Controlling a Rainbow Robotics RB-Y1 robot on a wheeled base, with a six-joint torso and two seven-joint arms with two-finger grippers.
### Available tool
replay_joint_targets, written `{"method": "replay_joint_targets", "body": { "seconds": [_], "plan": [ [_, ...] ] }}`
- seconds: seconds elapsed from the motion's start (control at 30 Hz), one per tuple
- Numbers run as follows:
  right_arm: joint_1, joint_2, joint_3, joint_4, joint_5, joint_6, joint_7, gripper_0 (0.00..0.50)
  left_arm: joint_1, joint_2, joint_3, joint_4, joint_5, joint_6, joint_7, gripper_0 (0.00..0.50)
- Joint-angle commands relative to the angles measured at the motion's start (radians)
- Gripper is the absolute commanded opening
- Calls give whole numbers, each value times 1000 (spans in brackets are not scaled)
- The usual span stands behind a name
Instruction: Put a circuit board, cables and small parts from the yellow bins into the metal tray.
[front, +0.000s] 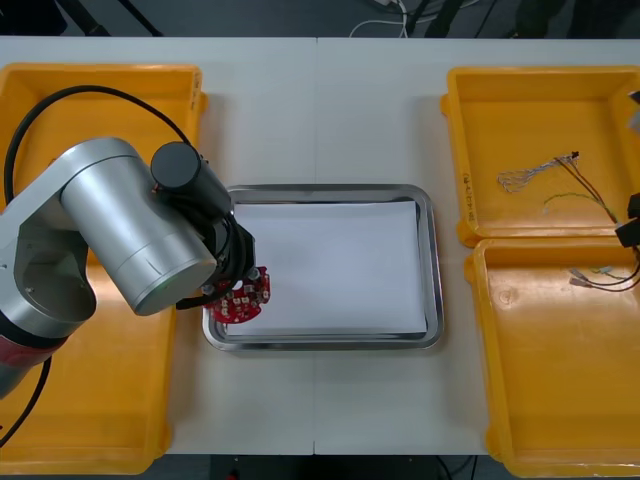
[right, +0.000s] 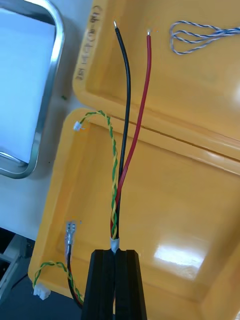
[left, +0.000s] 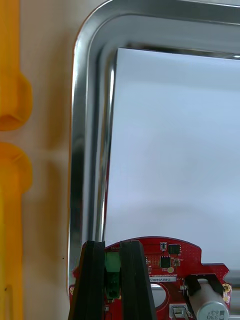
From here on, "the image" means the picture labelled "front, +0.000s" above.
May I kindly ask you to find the round red circuit board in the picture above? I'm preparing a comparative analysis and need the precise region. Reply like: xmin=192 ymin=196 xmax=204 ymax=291
xmin=203 ymin=263 xmax=275 ymax=325

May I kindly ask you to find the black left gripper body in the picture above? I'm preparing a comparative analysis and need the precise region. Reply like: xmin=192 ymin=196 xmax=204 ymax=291
xmin=214 ymin=215 xmax=257 ymax=291

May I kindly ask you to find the yellow-orange plastic bin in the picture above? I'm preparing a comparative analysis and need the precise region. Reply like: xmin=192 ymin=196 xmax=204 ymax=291
xmin=0 ymin=62 xmax=209 ymax=242
xmin=0 ymin=238 xmax=177 ymax=476
xmin=439 ymin=65 xmax=640 ymax=249
xmin=463 ymin=236 xmax=640 ymax=479

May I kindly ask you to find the steel tray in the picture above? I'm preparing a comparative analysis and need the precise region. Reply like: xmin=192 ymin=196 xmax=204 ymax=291
xmin=202 ymin=183 xmax=445 ymax=351

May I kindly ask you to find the red and green-yellow wire harness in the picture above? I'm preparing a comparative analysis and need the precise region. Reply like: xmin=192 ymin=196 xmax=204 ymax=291
xmin=542 ymin=157 xmax=640 ymax=294

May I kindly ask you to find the white paper sheet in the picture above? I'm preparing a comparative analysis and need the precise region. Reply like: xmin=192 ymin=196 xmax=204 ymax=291
xmin=224 ymin=198 xmax=429 ymax=338

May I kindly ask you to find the white cable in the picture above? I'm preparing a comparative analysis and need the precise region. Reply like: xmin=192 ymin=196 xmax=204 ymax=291
xmin=348 ymin=0 xmax=412 ymax=39

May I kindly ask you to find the blue-white twisted wire harness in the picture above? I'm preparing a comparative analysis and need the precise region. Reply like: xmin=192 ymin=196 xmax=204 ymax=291
xmin=496 ymin=149 xmax=582 ymax=194

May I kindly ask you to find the black stand leg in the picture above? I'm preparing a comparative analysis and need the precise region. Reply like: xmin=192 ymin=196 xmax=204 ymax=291
xmin=63 ymin=0 xmax=164 ymax=38

